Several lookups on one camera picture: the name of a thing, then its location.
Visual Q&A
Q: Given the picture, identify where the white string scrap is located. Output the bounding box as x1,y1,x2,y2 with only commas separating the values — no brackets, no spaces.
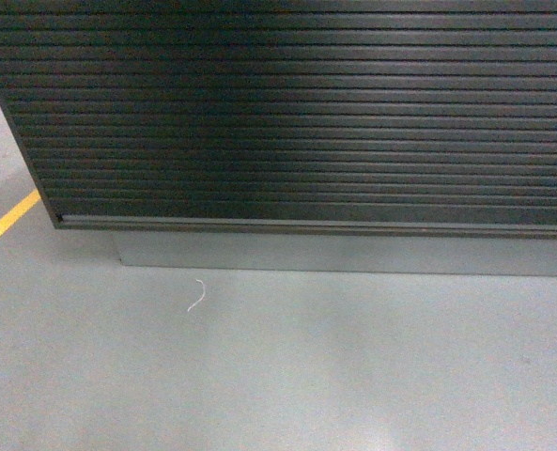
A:
186,279,207,313

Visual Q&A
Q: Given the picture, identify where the black checkout counter cabinet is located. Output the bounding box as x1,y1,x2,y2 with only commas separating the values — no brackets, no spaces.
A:
0,1,557,276

